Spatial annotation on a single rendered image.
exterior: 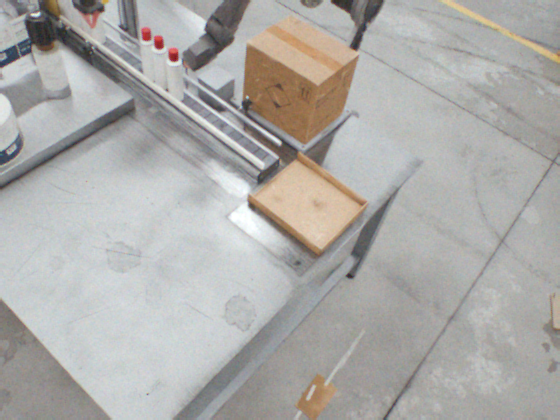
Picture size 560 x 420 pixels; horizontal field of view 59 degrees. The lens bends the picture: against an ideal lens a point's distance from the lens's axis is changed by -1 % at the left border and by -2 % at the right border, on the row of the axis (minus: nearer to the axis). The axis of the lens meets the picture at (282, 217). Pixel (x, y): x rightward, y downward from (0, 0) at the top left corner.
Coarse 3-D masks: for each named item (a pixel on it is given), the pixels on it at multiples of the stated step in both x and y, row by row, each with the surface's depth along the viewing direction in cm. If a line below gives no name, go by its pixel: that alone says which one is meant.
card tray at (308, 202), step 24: (288, 168) 172; (312, 168) 173; (264, 192) 165; (288, 192) 166; (312, 192) 167; (336, 192) 169; (288, 216) 160; (312, 216) 161; (336, 216) 163; (312, 240) 156
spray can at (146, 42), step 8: (144, 32) 167; (144, 40) 169; (152, 40) 171; (144, 48) 171; (144, 56) 174; (144, 64) 177; (152, 64) 177; (144, 72) 180; (152, 72) 179; (152, 80) 182
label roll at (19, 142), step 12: (0, 96) 150; (0, 108) 147; (0, 120) 144; (12, 120) 149; (0, 132) 145; (12, 132) 150; (0, 144) 147; (12, 144) 151; (0, 156) 150; (12, 156) 153
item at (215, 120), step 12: (48, 12) 200; (96, 48) 190; (108, 48) 191; (120, 48) 192; (132, 60) 189; (144, 84) 182; (192, 108) 177; (204, 108) 178; (192, 120) 174; (216, 120) 175; (228, 132) 173; (240, 132) 173; (240, 144) 170; (252, 144) 171; (240, 156) 167; (264, 156) 168; (264, 168) 165
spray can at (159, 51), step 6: (156, 36) 166; (162, 36) 166; (156, 42) 165; (162, 42) 166; (156, 48) 167; (162, 48) 168; (156, 54) 168; (162, 54) 169; (156, 60) 170; (162, 60) 170; (156, 66) 172; (162, 66) 172; (156, 72) 175; (162, 72) 174; (156, 78) 177; (162, 78) 176; (156, 84) 179; (162, 84) 178
